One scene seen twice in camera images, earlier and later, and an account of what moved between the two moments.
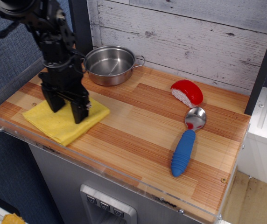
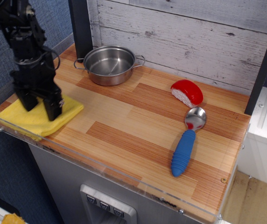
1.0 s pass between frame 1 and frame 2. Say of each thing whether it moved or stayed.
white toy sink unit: stayed
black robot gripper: moved
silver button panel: stayed
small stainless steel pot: stayed
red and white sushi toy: stayed
